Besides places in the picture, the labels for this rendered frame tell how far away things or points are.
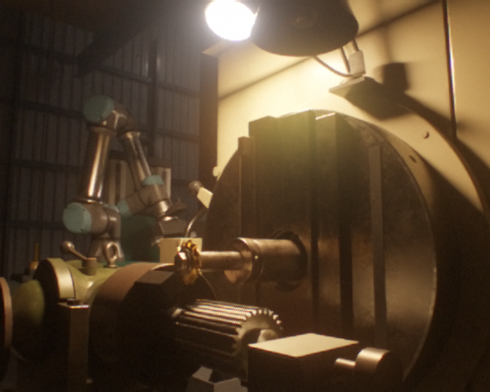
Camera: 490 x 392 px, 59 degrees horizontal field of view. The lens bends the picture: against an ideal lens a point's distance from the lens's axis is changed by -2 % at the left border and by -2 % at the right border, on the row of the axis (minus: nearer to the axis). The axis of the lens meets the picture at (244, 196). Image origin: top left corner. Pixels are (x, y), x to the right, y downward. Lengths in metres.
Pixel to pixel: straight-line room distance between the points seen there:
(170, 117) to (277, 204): 11.50
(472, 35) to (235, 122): 0.60
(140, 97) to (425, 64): 11.26
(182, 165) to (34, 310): 11.35
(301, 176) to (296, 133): 0.08
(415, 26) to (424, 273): 0.44
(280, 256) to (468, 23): 0.49
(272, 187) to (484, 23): 0.45
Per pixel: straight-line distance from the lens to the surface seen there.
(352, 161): 0.75
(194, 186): 1.18
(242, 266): 0.73
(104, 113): 1.73
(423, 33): 0.87
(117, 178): 2.08
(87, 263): 0.93
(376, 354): 0.45
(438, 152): 0.76
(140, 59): 12.33
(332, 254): 0.75
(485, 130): 0.77
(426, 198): 0.68
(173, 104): 12.41
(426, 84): 0.83
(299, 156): 0.81
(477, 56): 0.81
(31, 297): 0.89
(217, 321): 0.58
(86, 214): 1.70
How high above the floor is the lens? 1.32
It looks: 7 degrees up
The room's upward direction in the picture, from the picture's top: straight up
